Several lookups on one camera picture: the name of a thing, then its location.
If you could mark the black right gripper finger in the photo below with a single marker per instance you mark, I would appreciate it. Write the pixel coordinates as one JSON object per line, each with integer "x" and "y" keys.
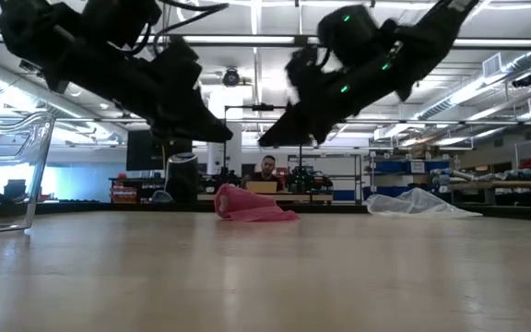
{"x": 293, "y": 129}

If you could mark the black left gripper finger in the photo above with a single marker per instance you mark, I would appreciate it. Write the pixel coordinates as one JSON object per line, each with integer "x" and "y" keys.
{"x": 192, "y": 126}

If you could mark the pink elastic bandage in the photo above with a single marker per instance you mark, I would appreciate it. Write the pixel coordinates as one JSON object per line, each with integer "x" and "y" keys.
{"x": 247, "y": 207}

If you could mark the clear zipper bag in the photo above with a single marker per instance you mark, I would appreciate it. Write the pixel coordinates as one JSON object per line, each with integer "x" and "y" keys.
{"x": 413, "y": 205}

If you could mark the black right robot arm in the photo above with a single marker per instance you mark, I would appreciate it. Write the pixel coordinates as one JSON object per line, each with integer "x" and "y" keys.
{"x": 431, "y": 32}

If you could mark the person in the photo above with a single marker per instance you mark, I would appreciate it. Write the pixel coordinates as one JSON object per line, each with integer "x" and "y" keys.
{"x": 267, "y": 166}

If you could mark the black monitor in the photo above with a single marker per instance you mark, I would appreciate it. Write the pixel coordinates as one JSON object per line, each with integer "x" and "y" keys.
{"x": 145, "y": 150}

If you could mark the small black robot rig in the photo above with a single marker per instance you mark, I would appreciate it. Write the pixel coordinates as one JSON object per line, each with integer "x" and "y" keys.
{"x": 307, "y": 180}

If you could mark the tan laptop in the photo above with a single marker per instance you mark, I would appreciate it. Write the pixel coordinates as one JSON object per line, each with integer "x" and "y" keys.
{"x": 262, "y": 186}

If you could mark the shelf with blue bins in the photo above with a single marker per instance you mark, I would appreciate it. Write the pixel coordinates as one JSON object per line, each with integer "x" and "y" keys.
{"x": 404, "y": 166}

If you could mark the long ceiling light strip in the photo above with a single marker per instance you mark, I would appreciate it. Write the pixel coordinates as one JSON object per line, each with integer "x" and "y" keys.
{"x": 496, "y": 43}
{"x": 238, "y": 39}

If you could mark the red storage bins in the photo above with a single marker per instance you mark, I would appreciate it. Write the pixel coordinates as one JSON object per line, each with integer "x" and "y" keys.
{"x": 122, "y": 193}

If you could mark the white ceiling air vent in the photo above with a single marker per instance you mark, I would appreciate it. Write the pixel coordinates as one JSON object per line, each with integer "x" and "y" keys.
{"x": 492, "y": 65}

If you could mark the black ceiling device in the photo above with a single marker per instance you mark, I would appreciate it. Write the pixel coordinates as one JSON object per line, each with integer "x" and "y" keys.
{"x": 522, "y": 81}

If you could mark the wooden workbench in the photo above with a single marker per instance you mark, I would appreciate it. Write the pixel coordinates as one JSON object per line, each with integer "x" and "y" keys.
{"x": 500, "y": 185}

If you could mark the black gantry frame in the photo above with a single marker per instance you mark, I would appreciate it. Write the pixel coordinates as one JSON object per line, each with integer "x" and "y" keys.
{"x": 263, "y": 107}

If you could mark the black ceiling camera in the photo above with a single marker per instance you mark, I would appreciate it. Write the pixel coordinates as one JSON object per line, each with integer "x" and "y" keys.
{"x": 231, "y": 77}

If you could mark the silver air duct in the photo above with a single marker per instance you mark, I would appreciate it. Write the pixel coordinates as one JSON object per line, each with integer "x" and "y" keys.
{"x": 468, "y": 87}

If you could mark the black aluminium table frame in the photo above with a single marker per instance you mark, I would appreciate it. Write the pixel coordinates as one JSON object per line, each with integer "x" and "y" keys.
{"x": 109, "y": 207}

